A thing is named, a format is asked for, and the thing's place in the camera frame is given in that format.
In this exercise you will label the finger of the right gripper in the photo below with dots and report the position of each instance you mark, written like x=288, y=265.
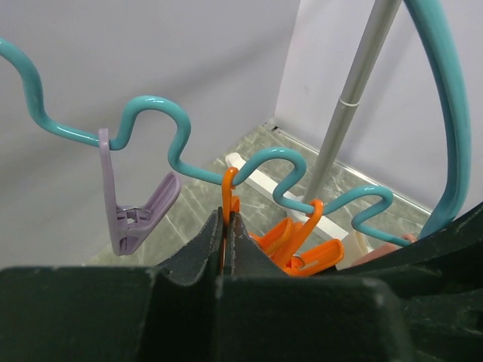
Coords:
x=438, y=280

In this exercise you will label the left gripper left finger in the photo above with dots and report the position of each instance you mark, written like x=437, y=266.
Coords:
x=156, y=313

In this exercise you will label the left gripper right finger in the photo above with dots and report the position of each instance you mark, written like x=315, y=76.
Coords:
x=265, y=315

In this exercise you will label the salmon clip end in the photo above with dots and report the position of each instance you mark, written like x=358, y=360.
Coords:
x=383, y=250

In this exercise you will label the orange clip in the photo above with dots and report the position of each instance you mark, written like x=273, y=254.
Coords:
x=282, y=242
x=230, y=204

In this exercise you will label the teal clip hanger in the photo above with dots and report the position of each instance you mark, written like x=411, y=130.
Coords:
x=435, y=35

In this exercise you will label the purple plastic clip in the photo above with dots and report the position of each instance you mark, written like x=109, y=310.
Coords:
x=130, y=226

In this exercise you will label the white and silver clothes rack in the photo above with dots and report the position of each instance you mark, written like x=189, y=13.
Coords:
x=374, y=35

